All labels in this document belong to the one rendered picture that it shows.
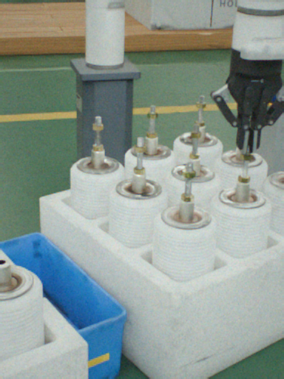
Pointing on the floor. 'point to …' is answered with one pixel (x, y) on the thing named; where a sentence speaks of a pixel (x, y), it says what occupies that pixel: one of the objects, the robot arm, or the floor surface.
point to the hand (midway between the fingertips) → (248, 140)
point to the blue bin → (75, 300)
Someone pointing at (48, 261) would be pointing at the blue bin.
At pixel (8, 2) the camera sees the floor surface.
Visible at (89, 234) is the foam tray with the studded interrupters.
